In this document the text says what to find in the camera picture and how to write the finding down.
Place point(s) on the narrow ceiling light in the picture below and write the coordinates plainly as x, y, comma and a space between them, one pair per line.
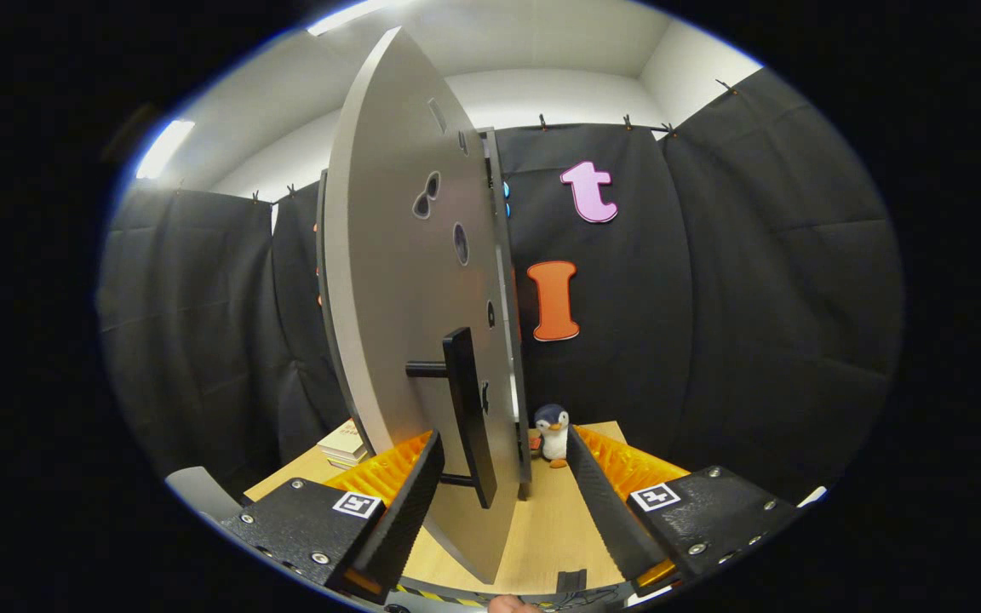
165, 149

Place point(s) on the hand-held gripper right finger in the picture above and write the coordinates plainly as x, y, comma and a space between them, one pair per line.
605, 502

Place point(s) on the yellow edged book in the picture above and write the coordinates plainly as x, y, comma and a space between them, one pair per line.
350, 461

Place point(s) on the dark grey shoe cabinet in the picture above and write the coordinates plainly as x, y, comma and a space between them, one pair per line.
491, 157

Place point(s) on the wide ceiling light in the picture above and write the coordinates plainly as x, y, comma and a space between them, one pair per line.
346, 15

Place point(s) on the penguin plush toy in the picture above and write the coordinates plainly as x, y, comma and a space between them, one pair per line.
553, 434

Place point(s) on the beige shoe cabinet door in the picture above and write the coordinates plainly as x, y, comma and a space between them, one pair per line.
388, 298

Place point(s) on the grey chair backrest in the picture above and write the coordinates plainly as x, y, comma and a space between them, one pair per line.
201, 494

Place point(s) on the black backdrop cloth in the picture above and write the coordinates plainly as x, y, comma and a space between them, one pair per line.
712, 298

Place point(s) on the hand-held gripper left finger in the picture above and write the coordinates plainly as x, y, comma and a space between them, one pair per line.
410, 511

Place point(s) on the beige book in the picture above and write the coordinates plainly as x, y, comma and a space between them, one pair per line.
346, 438

